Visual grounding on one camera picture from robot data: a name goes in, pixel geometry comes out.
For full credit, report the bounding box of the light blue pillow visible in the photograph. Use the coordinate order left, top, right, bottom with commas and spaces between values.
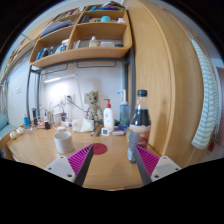
0, 113, 9, 132

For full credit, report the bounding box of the green-white striped towel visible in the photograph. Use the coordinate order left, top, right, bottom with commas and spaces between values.
189, 38, 221, 150

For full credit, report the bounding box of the wooden shelf unit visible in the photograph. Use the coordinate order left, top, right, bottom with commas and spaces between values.
29, 1, 133, 69

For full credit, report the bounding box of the white speckled mug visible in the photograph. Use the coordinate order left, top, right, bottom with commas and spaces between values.
53, 131, 75, 155

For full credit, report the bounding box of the white power strip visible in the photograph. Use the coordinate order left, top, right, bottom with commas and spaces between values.
60, 120, 74, 128

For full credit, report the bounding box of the white red-pump lotion bottle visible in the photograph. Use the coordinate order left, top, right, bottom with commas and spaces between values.
102, 98, 115, 133

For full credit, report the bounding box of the blue flat packet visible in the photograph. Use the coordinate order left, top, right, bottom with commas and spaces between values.
111, 124, 129, 136

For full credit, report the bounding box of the blue spray bottle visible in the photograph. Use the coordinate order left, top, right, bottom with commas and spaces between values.
117, 89, 130, 127

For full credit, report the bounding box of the white light bar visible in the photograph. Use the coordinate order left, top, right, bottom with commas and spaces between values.
43, 73, 78, 84

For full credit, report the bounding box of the flat round red coaster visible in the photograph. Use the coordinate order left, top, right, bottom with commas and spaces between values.
90, 142, 108, 156

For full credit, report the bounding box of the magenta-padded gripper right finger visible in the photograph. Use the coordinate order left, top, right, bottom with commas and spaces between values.
134, 144, 182, 186

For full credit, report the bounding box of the slim black bottle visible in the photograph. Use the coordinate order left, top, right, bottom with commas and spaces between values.
32, 107, 38, 127

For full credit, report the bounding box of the small blue bottle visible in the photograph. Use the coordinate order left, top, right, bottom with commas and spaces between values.
23, 113, 30, 129

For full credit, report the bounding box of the white charger block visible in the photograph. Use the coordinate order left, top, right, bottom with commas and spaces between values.
53, 112, 63, 126

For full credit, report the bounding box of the white wall socket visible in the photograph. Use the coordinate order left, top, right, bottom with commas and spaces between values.
65, 94, 76, 105

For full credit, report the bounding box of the wooden tree figurine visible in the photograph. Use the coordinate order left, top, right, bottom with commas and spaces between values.
84, 90, 104, 123

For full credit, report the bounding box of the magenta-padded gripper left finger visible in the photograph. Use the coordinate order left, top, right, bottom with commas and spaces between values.
43, 144, 95, 187

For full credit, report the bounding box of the dark cola plastic bottle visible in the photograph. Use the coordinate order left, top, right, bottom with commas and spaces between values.
126, 89, 152, 164

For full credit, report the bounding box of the white crumpled tissue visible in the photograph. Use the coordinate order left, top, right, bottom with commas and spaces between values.
72, 117, 95, 133

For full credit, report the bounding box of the wooden wardrobe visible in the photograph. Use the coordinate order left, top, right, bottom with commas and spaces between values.
123, 0, 214, 168

